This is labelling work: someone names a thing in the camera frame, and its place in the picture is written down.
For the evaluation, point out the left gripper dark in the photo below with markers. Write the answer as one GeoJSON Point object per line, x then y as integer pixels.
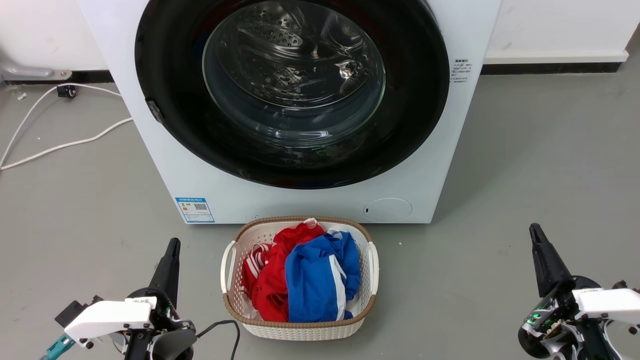
{"type": "Point", "coordinates": [165, 317]}

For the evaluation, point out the black round glass washer door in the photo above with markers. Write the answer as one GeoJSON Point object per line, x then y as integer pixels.
{"type": "Point", "coordinates": [420, 100]}

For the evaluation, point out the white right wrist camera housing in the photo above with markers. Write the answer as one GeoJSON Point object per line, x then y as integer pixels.
{"type": "Point", "coordinates": [607, 301]}

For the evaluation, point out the red garment with white stripes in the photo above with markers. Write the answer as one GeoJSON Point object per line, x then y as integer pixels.
{"type": "Point", "coordinates": [270, 285]}

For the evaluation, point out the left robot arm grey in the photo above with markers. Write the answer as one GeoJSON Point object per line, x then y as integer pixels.
{"type": "Point", "coordinates": [172, 347]}

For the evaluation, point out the white woven plastic laundry basket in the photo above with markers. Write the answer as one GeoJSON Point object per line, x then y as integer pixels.
{"type": "Point", "coordinates": [300, 330]}

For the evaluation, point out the small black text sticker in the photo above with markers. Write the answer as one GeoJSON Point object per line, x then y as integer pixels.
{"type": "Point", "coordinates": [462, 70]}

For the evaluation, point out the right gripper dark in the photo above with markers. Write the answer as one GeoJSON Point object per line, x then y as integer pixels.
{"type": "Point", "coordinates": [560, 310]}

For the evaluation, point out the blue garment with white stripe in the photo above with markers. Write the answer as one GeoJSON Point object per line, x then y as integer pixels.
{"type": "Point", "coordinates": [312, 280]}

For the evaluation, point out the round white filter cover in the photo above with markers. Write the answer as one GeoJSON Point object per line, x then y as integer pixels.
{"type": "Point", "coordinates": [388, 210]}

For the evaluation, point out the white front-load washing machine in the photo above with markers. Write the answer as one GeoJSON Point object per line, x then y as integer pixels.
{"type": "Point", "coordinates": [300, 202]}

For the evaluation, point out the blue energy label sticker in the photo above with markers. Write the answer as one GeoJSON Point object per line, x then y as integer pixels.
{"type": "Point", "coordinates": [195, 210]}

